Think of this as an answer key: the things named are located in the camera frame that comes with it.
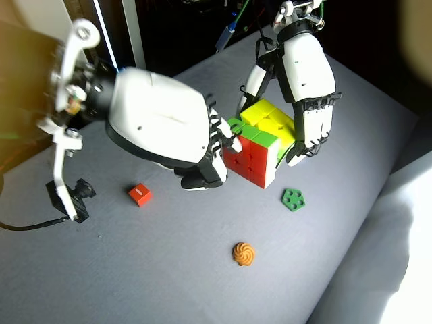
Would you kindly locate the white vertical column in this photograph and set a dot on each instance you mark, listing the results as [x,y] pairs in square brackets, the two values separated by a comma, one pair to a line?
[133,30]

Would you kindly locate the grey table cloth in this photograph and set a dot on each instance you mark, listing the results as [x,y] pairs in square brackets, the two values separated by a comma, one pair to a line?
[135,270]

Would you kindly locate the red block with white slot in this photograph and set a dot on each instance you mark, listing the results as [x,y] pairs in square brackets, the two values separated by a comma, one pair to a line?
[140,195]

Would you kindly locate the green pentagon block with holes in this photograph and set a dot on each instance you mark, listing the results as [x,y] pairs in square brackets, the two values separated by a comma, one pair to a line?
[293,200]

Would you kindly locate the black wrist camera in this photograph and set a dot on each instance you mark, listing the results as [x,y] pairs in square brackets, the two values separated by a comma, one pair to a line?
[77,199]

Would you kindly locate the white backdrop sheet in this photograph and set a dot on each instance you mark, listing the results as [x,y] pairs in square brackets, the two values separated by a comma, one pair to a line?
[388,253]

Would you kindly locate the large colourful puzzle cube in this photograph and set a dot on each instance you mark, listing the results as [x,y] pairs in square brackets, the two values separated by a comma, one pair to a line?
[253,158]

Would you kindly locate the orange swirl cookie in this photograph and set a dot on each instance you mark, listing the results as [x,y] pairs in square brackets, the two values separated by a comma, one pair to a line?
[243,254]

